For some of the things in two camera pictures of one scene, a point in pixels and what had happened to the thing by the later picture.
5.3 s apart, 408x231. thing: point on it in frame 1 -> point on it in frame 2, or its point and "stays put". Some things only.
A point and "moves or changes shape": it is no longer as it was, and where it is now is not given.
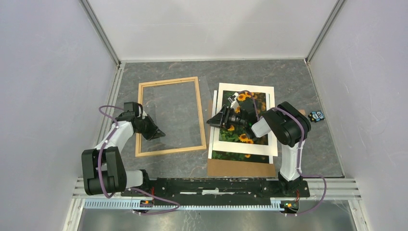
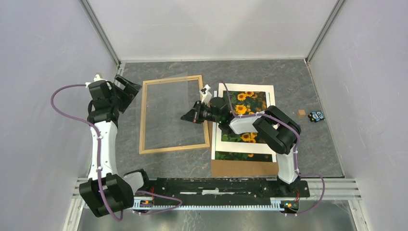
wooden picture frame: [138, 152] moves or changes shape
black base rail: [212, 189] stays put
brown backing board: [217, 167] stays put
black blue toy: [315, 116] stays put
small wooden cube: [303, 111] stays put
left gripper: [154, 132] -> [132, 90]
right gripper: [221, 117] -> [194, 114]
